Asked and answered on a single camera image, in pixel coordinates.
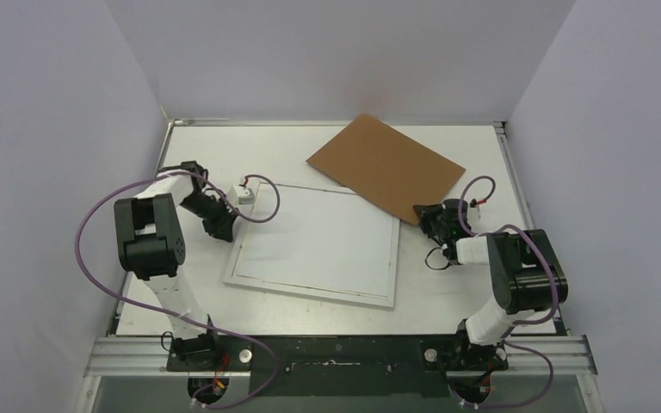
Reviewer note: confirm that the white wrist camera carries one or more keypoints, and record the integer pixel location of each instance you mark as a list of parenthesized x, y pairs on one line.
[(241, 194), (474, 211)]

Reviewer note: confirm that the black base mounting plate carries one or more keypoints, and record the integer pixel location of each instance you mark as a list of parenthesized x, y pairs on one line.
[(335, 366)]

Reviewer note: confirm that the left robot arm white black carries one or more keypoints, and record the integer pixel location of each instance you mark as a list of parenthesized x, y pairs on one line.
[(152, 247)]

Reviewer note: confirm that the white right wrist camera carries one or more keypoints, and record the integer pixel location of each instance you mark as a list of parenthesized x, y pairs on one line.
[(474, 211)]

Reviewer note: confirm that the aluminium front rail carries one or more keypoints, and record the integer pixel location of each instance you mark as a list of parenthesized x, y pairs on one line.
[(124, 356)]

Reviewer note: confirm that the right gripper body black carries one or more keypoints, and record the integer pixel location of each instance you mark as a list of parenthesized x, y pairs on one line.
[(433, 219)]

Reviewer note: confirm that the white picture frame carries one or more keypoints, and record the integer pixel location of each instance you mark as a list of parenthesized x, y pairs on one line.
[(307, 290)]

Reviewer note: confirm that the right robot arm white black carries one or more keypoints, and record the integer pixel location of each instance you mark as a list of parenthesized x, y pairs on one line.
[(524, 272)]

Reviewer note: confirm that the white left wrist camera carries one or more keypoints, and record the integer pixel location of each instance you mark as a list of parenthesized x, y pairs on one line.
[(241, 194)]

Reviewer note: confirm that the white brown backing board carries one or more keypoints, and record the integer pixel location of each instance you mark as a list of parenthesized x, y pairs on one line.
[(387, 168)]

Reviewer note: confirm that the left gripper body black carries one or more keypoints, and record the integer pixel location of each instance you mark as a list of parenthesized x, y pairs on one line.
[(216, 214)]

